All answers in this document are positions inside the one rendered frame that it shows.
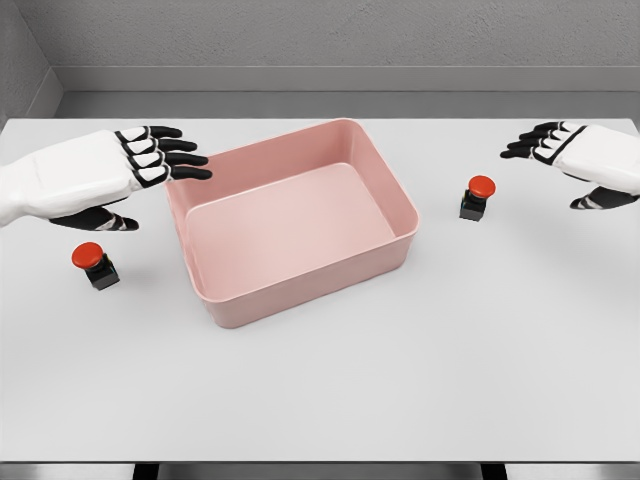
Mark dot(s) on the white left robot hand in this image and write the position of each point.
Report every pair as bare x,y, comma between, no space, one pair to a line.
85,172

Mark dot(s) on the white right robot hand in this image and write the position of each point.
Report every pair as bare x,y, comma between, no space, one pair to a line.
595,152

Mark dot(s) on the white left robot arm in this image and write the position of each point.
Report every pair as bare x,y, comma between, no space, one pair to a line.
7,192

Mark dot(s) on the pink rectangular plastic basket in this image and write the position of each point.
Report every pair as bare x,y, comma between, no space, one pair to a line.
292,225

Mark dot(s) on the red button industrial switch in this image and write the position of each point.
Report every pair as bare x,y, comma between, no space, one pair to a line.
477,196
94,264

